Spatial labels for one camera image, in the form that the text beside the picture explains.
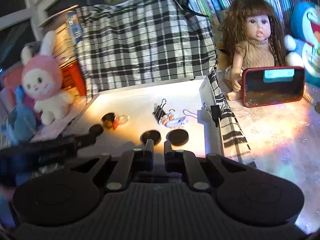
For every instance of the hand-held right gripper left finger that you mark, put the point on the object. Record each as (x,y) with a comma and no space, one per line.
(150,155)

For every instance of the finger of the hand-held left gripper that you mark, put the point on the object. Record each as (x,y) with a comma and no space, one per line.
(86,140)

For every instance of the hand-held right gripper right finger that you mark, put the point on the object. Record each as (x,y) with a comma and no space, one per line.
(168,155)

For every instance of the black round lid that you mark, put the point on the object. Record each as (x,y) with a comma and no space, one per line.
(96,130)
(156,137)
(178,137)

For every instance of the brown acorn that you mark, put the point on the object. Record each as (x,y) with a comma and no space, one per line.
(108,124)

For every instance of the red orange small toy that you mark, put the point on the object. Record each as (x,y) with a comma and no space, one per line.
(115,125)

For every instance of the pink bear hair clip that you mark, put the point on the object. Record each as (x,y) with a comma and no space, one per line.
(168,119)

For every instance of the large black binder clip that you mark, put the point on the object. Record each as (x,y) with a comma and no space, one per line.
(158,111)

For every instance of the white cardboard box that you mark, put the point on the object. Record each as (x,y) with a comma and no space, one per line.
(140,97)

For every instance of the blue plush toy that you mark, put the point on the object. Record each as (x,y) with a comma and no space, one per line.
(22,122)

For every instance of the small black binder clip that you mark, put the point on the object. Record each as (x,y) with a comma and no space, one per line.
(215,112)

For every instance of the red plastic crate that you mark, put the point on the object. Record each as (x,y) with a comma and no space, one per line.
(72,77)

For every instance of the pink rabbit plush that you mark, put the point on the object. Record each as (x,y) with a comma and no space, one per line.
(42,80)

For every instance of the pink handbag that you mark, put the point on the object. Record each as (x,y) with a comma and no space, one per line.
(12,80)

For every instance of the stack of white books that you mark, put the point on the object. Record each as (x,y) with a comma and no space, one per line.
(65,42)

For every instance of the black white checked dress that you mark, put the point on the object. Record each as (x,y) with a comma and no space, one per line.
(140,42)

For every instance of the red-cased smartphone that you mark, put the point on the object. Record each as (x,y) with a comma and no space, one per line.
(272,90)

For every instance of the long-haired doll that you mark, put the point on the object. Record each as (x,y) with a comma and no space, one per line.
(257,27)

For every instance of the blue robot cat plush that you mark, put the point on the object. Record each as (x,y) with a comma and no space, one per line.
(305,22)

